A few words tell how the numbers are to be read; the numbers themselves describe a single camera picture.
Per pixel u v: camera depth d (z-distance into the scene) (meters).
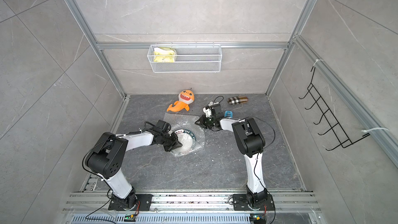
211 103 1.13
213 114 0.84
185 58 1.00
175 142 0.84
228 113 1.04
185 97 1.07
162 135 0.79
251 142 0.56
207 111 0.97
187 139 0.93
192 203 0.75
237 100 1.13
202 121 0.90
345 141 0.58
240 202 0.73
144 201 0.73
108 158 0.48
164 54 0.88
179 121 1.01
